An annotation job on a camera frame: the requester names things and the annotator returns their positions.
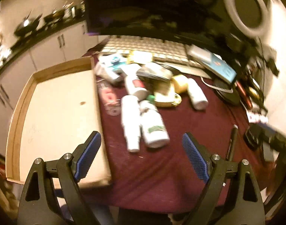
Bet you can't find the white rounded bottle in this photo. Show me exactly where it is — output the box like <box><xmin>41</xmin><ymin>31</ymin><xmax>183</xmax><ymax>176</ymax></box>
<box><xmin>187</xmin><ymin>78</ymin><xmax>209</xmax><ymax>111</ymax></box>

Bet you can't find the white bottle green label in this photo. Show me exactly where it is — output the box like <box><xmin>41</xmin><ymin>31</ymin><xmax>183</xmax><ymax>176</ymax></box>
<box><xmin>139</xmin><ymin>95</ymin><xmax>170</xmax><ymax>149</ymax></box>

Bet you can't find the tall white slim bottle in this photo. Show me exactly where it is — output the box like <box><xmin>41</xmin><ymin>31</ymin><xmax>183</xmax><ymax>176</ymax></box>
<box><xmin>121</xmin><ymin>95</ymin><xmax>141</xmax><ymax>153</ymax></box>

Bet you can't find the yellow round jar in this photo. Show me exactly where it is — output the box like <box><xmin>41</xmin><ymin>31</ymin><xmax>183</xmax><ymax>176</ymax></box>
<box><xmin>171</xmin><ymin>74</ymin><xmax>188</xmax><ymax>94</ymax></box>

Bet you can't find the floral hand cream tube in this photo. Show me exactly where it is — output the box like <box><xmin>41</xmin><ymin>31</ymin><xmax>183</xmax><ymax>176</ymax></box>
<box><xmin>94</xmin><ymin>62</ymin><xmax>123</xmax><ymax>85</ymax></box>

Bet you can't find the white pill bottle red label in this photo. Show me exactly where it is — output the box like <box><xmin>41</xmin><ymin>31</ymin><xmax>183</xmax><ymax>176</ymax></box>
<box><xmin>121</xmin><ymin>64</ymin><xmax>149</xmax><ymax>101</ymax></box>

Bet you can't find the black foil pouch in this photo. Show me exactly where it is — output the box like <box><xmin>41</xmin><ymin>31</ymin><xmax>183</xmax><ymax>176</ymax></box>
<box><xmin>136</xmin><ymin>62</ymin><xmax>173</xmax><ymax>82</ymax></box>

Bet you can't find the teal cartoon tissue pack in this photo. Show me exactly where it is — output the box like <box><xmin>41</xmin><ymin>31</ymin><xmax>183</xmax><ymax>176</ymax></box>
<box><xmin>99</xmin><ymin>53</ymin><xmax>127</xmax><ymax>72</ymax></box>

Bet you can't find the yellow snack packet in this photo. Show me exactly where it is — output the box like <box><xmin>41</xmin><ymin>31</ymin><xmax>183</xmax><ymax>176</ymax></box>
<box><xmin>127</xmin><ymin>51</ymin><xmax>153</xmax><ymax>65</ymax></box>

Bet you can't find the black pen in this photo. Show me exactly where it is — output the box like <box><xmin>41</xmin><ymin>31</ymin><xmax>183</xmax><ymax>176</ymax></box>
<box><xmin>226</xmin><ymin>125</ymin><xmax>238</xmax><ymax>161</ymax></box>

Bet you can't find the red metallic cylinder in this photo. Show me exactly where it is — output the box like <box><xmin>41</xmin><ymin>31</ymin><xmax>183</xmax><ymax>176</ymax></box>
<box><xmin>236</xmin><ymin>81</ymin><xmax>252</xmax><ymax>110</ymax></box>

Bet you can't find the maroon cloth mat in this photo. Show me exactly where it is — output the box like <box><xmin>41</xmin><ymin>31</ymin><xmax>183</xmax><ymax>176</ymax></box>
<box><xmin>82</xmin><ymin>85</ymin><xmax>273</xmax><ymax>213</ymax></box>

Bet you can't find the cardboard box tray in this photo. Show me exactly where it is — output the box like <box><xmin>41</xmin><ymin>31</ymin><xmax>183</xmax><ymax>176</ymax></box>
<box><xmin>6</xmin><ymin>56</ymin><xmax>102</xmax><ymax>184</ymax></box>

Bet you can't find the blue notebook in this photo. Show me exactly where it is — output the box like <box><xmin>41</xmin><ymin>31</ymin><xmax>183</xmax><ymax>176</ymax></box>
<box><xmin>187</xmin><ymin>45</ymin><xmax>237</xmax><ymax>84</ymax></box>

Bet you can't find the white computer keyboard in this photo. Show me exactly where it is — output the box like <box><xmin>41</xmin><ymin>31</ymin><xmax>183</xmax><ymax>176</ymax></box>
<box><xmin>101</xmin><ymin>36</ymin><xmax>211</xmax><ymax>79</ymax></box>

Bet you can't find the black computer monitor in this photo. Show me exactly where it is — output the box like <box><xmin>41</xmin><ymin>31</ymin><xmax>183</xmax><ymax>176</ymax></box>
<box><xmin>84</xmin><ymin>0</ymin><xmax>225</xmax><ymax>37</ymax></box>

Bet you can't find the black wok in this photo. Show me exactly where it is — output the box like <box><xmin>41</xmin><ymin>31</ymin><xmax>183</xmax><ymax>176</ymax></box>
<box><xmin>14</xmin><ymin>12</ymin><xmax>42</xmax><ymax>38</ymax></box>

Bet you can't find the black ring light base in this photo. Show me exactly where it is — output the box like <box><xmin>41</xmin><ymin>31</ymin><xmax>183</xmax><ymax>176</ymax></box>
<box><xmin>214</xmin><ymin>79</ymin><xmax>240</xmax><ymax>106</ymax></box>

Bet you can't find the white cable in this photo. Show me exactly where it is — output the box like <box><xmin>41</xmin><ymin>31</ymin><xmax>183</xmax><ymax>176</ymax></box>
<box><xmin>200</xmin><ymin>76</ymin><xmax>233</xmax><ymax>93</ymax></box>

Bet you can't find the white ring light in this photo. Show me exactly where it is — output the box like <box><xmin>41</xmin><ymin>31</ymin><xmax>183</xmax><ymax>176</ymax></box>
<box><xmin>223</xmin><ymin>0</ymin><xmax>270</xmax><ymax>38</ymax></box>

